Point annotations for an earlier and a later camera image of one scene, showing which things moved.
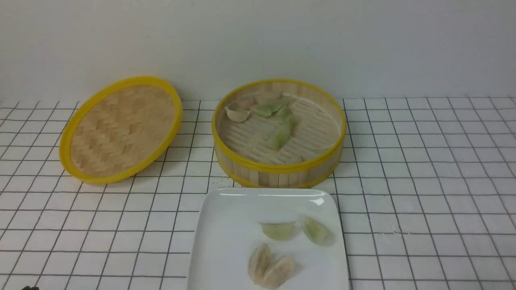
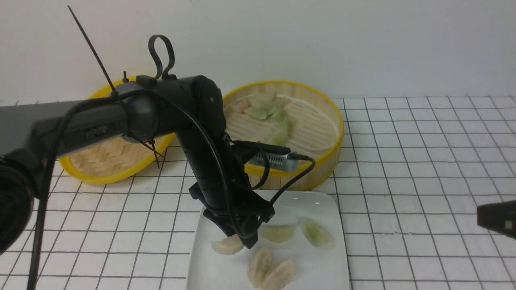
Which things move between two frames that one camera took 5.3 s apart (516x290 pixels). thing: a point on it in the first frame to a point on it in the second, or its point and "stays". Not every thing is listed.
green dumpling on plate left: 279,230 stays
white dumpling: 238,115 to 228,246
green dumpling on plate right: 317,232 stays
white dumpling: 282,270 stays
